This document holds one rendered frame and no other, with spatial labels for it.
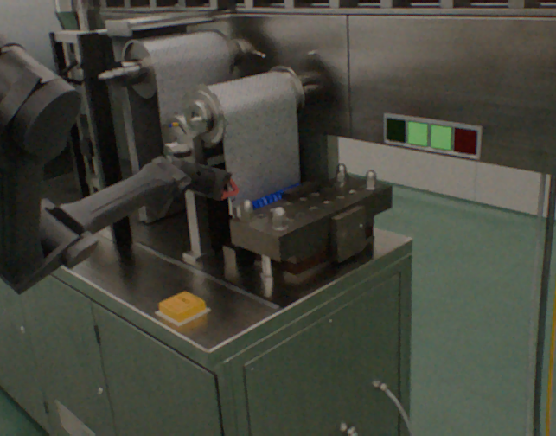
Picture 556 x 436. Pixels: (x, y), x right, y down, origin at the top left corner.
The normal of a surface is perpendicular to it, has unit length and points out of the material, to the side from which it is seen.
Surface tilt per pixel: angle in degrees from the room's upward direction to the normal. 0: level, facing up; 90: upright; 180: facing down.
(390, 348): 90
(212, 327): 0
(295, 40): 90
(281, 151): 91
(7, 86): 61
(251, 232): 90
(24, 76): 73
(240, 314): 0
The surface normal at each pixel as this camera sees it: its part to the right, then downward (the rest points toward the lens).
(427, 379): -0.07, -0.93
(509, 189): -0.71, 0.30
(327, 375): 0.70, 0.22
